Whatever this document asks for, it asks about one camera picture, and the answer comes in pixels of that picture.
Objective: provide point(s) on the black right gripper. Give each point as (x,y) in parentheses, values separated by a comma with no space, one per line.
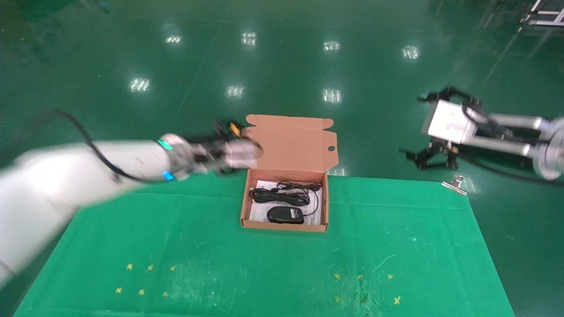
(443,143)

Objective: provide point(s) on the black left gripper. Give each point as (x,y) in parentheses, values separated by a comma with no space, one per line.
(209,154)

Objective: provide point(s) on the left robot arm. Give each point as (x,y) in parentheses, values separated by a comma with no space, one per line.
(66,189)

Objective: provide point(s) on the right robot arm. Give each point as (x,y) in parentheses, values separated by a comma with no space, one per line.
(520,136)

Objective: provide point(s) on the orange cardboard box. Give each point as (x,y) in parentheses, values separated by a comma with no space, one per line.
(291,145)

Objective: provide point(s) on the metal binder clip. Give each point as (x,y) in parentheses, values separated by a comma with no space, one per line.
(455,184)

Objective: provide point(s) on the white printed instruction sheet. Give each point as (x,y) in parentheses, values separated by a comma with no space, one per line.
(260,213)

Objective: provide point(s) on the green table mat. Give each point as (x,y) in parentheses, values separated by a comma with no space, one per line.
(264,264)

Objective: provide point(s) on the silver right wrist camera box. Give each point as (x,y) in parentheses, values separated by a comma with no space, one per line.
(447,123)

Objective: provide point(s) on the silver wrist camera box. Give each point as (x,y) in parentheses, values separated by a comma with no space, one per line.
(447,123)
(241,153)

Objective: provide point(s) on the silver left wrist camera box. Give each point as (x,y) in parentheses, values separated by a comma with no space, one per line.
(241,153)

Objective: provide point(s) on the white wheeled cart frame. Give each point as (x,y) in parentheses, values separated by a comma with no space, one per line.
(544,16)

